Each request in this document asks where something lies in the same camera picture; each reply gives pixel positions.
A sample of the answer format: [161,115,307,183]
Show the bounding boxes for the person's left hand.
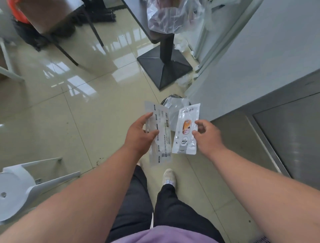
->
[124,112,160,157]

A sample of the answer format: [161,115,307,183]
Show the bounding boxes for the person's right hand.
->
[192,119,226,157]

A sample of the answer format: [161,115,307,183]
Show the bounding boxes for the clear printed plastic packet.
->
[145,101,173,166]

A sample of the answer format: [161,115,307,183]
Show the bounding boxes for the black pedestal table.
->
[122,0,194,91]

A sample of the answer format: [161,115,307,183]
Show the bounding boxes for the stainless steel counter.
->
[209,72,320,181]

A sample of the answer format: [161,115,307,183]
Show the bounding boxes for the purple shirt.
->
[119,224,217,243]

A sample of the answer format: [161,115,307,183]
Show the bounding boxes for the clear plastic bag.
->
[146,0,203,35]

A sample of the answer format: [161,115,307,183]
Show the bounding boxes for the person's left forearm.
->
[0,146,144,243]

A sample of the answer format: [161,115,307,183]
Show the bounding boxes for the black trousers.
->
[105,165,225,243]

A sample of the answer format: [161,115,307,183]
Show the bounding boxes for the white shoe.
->
[162,168,177,186]

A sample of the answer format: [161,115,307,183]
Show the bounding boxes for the white metal frame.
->
[0,37,26,83]

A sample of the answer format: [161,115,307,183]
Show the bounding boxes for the person's right forearm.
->
[206,148,320,243]

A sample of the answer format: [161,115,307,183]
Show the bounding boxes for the wooden table with black legs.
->
[18,0,105,67]

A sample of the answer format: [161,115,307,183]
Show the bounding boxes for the white packet with orange picture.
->
[171,103,201,156]

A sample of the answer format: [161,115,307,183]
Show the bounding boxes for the orange cloth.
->
[7,0,31,25]

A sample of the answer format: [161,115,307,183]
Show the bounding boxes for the white plastic stool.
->
[0,157,81,224]

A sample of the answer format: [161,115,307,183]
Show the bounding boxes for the black bag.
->
[14,20,77,52]

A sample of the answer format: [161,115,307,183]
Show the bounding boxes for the white counter cabinet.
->
[184,0,320,122]

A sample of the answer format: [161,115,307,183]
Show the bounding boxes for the crumpled clear plastic wrap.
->
[176,73,198,88]
[174,39,189,53]

